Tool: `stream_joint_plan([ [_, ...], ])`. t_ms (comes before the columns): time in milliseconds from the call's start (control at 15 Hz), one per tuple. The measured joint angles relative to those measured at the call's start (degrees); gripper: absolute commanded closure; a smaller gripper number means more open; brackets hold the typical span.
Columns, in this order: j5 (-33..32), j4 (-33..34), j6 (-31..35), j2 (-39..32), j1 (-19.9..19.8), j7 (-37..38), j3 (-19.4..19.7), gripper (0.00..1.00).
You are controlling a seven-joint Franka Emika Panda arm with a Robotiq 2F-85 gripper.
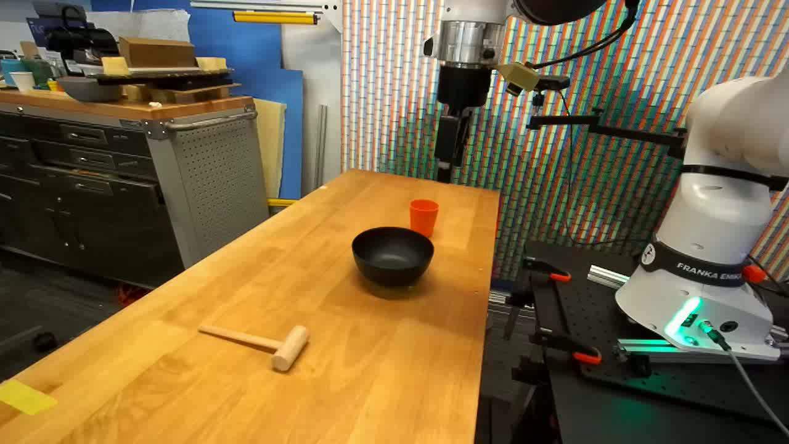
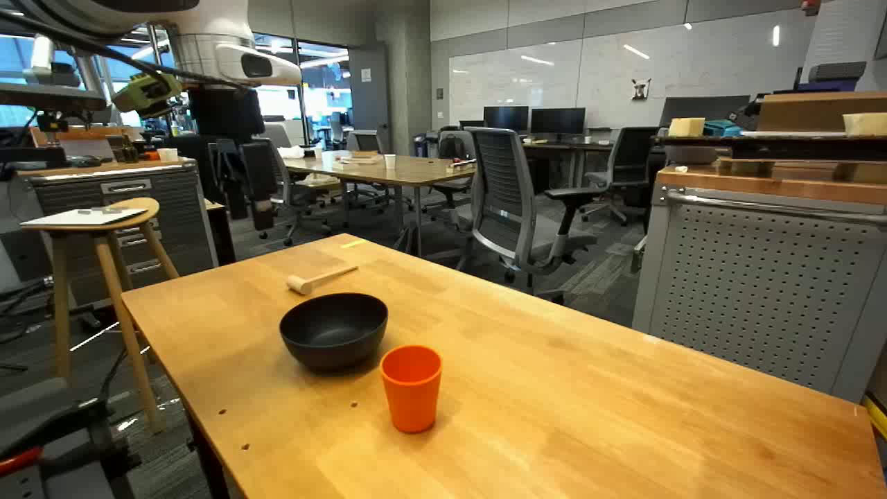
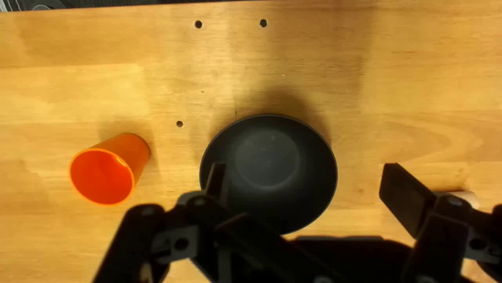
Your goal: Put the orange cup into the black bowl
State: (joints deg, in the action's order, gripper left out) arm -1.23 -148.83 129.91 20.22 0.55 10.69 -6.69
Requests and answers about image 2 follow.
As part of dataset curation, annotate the long wooden meeting table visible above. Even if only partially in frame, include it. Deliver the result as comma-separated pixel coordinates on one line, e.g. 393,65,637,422
281,149,477,257

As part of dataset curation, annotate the orange plastic cup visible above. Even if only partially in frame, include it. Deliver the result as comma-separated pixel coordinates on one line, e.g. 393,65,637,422
378,343,443,435

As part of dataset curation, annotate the tan foam block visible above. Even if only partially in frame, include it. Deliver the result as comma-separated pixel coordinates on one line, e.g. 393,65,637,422
664,115,706,142
839,112,887,140

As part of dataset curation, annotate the red handle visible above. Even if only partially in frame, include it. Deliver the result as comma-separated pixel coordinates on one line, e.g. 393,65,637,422
0,447,46,479

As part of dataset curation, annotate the round wooden stool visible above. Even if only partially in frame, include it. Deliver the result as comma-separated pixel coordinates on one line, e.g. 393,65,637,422
38,195,184,435

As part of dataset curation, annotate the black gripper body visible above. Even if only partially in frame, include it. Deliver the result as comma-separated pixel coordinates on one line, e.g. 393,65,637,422
189,80,268,145

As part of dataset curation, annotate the grey drawer cabinet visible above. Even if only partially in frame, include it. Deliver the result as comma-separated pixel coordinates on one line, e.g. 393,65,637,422
16,159,220,309

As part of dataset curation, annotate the brown wooden box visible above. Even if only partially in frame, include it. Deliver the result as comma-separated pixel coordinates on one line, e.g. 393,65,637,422
753,90,887,134

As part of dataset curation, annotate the grey door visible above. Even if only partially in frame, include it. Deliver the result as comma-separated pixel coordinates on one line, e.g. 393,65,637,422
347,41,393,134

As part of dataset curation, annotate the black bowl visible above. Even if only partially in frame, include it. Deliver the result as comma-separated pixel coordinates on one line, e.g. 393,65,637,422
276,292,391,375

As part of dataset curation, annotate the yellow-green wrist attachment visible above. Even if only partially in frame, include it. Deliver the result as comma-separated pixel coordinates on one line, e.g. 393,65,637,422
111,73,184,119

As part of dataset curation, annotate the black office chair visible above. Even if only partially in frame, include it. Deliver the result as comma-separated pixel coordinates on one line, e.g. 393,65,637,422
579,124,660,228

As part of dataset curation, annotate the wide dark monitor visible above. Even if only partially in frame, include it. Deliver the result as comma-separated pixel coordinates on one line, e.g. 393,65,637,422
658,95,753,131

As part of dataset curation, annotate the dark office desk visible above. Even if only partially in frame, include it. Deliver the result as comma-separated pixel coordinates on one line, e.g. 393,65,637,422
515,134,617,192

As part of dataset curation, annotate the dark grey bin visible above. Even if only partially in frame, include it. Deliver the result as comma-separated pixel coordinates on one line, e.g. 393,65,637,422
795,59,871,95

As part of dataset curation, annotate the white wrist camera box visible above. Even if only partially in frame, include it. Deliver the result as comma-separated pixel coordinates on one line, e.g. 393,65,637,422
220,41,301,90

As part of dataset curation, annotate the black computer monitor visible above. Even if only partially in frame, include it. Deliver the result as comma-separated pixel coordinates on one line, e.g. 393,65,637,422
529,106,588,140
482,102,533,134

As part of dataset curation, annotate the grey perforated cabinet wooden top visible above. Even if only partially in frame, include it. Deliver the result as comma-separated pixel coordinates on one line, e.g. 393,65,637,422
631,163,887,406

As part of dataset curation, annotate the small wooden mallet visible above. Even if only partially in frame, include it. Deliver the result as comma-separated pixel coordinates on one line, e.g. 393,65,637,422
283,264,361,300

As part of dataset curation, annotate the white sheet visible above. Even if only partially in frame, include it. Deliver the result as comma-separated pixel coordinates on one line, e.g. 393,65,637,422
19,203,149,233

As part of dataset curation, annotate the grey mesh office chair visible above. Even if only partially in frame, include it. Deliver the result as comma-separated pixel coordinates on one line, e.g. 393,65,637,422
457,124,608,295

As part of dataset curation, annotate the large wall whiteboard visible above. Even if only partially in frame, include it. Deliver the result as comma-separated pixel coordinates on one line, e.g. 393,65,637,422
446,8,814,134

